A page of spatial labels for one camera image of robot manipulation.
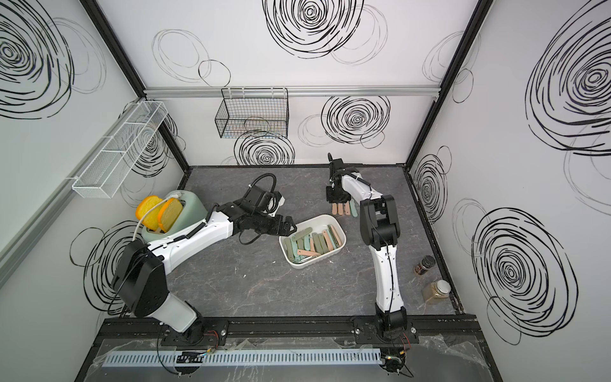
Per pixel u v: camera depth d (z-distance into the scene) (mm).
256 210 656
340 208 1045
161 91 905
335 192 911
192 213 870
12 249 511
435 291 736
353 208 1045
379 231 619
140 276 428
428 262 786
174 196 846
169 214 776
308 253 891
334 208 1045
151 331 764
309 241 931
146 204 788
